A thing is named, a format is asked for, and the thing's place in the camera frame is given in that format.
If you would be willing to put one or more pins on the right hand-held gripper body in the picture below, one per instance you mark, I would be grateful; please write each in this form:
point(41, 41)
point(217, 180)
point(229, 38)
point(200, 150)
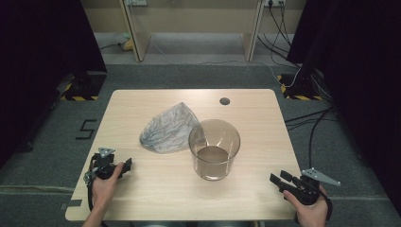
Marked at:
point(304, 189)

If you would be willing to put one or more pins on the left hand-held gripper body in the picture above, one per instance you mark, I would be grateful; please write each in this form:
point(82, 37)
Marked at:
point(104, 164)

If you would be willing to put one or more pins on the translucent grey plastic bag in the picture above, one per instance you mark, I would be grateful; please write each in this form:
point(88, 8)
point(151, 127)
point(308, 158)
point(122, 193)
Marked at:
point(170, 129)

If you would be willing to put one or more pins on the transparent brown plastic bin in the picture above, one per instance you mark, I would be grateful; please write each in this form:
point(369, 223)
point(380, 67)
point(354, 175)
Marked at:
point(214, 151)

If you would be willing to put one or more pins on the person's left hand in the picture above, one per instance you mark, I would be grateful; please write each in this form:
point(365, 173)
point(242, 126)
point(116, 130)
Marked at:
point(105, 189)

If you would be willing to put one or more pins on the person's right hand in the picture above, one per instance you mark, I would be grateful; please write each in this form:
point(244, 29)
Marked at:
point(310, 214)

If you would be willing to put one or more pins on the black stand base striped tape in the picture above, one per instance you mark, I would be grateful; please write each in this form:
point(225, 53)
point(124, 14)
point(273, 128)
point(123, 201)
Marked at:
point(83, 86)
point(301, 88)

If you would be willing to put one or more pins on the dark round table grommet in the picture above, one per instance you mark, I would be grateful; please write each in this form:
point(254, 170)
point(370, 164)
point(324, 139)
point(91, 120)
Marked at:
point(224, 101)

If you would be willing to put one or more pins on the yellow object on floor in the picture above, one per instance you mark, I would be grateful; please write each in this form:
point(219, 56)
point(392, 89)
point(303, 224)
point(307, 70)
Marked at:
point(127, 45)

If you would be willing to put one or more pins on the black curtain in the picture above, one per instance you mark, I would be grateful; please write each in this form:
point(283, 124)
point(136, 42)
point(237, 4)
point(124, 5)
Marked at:
point(41, 63)
point(362, 78)

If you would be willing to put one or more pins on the white power strip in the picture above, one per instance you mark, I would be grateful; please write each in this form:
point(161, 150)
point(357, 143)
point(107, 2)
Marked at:
point(275, 2)

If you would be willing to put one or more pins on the light wooden desk frame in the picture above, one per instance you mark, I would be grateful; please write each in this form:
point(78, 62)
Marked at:
point(138, 34)

